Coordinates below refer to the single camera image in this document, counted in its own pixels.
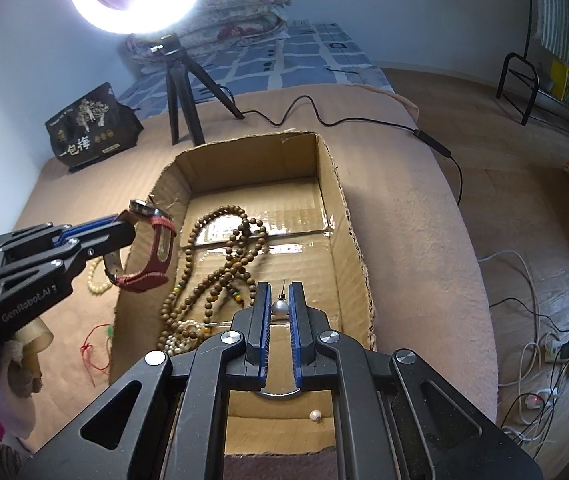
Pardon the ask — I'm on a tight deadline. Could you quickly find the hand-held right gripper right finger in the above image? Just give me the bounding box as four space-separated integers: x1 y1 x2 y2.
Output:
289 281 545 480

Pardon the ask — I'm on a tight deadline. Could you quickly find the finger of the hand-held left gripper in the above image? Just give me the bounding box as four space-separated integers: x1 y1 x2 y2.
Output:
0 213 131 257
0 220 136 282

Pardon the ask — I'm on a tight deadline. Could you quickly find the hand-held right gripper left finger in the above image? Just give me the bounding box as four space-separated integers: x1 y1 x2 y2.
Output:
14 281 272 480

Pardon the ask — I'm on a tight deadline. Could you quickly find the red strap wristwatch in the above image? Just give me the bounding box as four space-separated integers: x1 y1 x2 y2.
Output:
102 199 179 293

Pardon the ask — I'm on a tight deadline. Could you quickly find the brown wooden bead necklace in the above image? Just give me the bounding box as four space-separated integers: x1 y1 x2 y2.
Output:
157 204 268 356

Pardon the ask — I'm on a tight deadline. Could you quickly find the white pearl necklace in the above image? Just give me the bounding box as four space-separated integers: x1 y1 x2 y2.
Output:
162 322 210 358

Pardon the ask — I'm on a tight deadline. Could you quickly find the cardboard box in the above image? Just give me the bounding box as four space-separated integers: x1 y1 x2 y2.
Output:
109 131 378 456

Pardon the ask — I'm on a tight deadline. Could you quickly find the person's left hand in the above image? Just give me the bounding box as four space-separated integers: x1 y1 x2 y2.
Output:
7 317 54 396

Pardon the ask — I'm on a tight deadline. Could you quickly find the black snack bag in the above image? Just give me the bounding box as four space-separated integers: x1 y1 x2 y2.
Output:
45 82 144 173

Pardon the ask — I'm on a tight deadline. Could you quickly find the black tripod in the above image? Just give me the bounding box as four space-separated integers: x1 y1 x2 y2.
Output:
149 34 245 147

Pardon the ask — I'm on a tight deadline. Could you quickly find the white power strip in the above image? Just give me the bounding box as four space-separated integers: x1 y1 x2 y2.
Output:
499 390 560 446
539 342 569 373

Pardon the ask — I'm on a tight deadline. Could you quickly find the blue patterned bedsheet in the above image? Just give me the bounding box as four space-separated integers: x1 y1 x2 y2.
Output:
114 21 395 118

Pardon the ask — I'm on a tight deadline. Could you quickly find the folded floral quilt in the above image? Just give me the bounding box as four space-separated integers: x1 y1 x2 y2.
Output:
124 0 293 66

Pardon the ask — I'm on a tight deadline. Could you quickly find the black clothes rack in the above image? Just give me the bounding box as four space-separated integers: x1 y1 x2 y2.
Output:
496 0 569 133

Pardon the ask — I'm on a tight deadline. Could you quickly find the striped towel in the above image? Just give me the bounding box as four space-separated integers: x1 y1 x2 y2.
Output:
535 0 569 61

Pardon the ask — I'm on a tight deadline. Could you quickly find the cream bead bracelet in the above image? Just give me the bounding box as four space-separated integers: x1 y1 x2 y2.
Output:
87 255 115 296

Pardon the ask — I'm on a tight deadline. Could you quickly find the red string green pendant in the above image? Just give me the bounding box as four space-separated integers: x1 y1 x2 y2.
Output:
79 324 115 388

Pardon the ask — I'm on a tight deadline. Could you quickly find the black ring light cable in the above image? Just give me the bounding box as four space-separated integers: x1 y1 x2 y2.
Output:
242 67 465 206

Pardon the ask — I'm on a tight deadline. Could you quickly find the power strip with cables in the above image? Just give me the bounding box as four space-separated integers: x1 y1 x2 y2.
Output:
477 250 569 446

